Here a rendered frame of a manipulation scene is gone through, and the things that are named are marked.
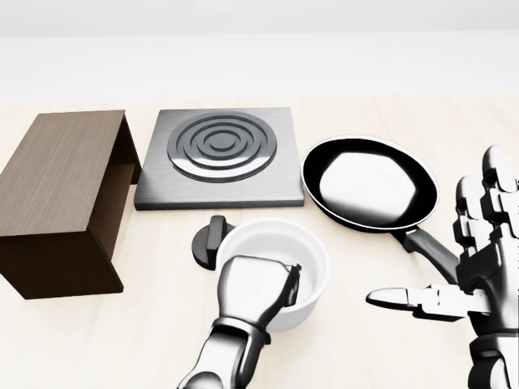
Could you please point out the flat dark stove plate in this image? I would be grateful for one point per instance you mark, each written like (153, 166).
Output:
(221, 162)

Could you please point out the brown wooden cabinet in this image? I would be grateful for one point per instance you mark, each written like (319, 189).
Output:
(57, 182)

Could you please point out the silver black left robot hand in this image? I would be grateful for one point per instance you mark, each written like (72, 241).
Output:
(249, 287)

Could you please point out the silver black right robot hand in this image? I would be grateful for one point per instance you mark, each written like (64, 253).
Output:
(482, 259)

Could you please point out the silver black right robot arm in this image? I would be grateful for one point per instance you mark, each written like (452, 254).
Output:
(494, 360)

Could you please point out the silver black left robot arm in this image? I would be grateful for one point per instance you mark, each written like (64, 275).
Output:
(227, 356)

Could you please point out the white bowl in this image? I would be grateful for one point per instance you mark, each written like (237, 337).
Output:
(300, 255)

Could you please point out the round black knob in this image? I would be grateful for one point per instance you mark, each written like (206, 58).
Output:
(207, 243)

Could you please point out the black frying pan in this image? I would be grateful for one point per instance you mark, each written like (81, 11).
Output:
(369, 186)

